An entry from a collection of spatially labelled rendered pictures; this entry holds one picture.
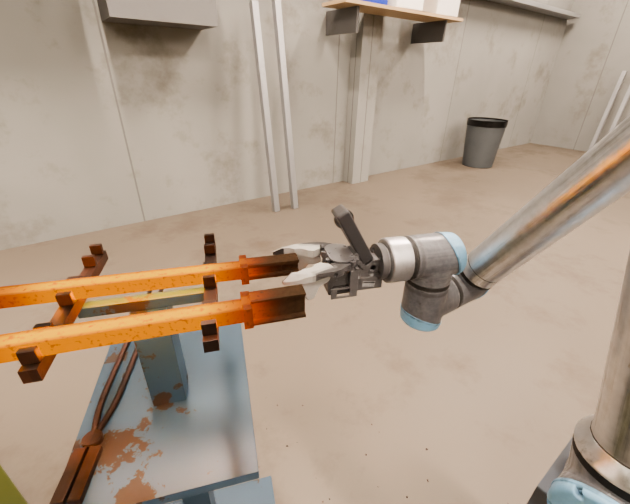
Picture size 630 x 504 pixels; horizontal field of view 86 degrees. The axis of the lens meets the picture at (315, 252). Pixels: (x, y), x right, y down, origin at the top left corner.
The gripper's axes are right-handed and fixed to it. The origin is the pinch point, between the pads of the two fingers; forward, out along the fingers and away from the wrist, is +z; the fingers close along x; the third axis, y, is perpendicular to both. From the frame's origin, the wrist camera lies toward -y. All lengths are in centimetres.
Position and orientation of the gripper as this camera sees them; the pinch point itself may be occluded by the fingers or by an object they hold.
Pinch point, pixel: (281, 262)
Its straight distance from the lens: 61.5
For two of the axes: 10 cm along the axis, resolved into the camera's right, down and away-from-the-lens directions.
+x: -2.6, -4.6, 8.5
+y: -0.2, 8.8, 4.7
